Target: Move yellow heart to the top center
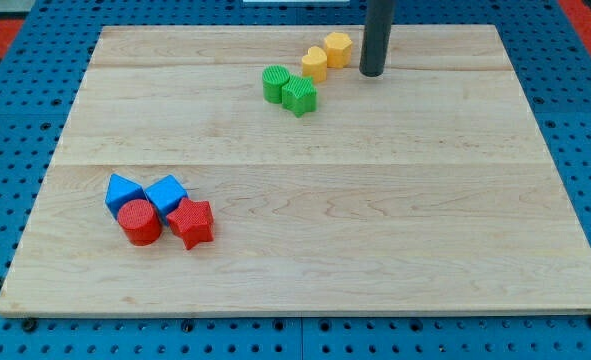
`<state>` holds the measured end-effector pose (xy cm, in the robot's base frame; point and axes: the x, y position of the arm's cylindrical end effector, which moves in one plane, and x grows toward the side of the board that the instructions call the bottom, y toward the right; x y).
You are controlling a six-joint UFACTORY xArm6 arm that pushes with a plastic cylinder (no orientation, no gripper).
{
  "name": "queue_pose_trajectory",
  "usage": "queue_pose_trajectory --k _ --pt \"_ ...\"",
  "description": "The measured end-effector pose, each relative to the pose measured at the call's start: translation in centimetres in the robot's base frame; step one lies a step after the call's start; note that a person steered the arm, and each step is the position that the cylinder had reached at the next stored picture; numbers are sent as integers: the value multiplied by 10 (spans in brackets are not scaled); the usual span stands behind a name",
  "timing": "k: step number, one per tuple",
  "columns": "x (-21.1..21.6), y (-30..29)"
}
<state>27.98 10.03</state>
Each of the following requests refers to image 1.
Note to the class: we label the yellow heart block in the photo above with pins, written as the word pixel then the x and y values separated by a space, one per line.
pixel 314 64

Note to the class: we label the green star block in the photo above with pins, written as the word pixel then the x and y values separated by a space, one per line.
pixel 299 95

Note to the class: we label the green cylinder block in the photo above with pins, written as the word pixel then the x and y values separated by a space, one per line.
pixel 274 77

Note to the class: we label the red star block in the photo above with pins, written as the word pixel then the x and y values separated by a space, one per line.
pixel 192 221

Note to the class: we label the light wooden board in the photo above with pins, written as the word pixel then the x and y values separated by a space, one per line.
pixel 428 191

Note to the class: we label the blue cube block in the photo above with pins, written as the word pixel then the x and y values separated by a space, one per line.
pixel 165 195

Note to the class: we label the yellow hexagon block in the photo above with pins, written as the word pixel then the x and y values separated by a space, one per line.
pixel 338 48

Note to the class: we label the red cylinder block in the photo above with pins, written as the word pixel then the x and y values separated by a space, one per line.
pixel 139 221

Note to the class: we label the blue triangle block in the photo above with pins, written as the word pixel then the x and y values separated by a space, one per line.
pixel 121 190

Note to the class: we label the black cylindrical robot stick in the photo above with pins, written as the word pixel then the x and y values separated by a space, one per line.
pixel 376 34

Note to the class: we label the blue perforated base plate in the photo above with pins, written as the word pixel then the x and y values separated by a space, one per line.
pixel 39 77

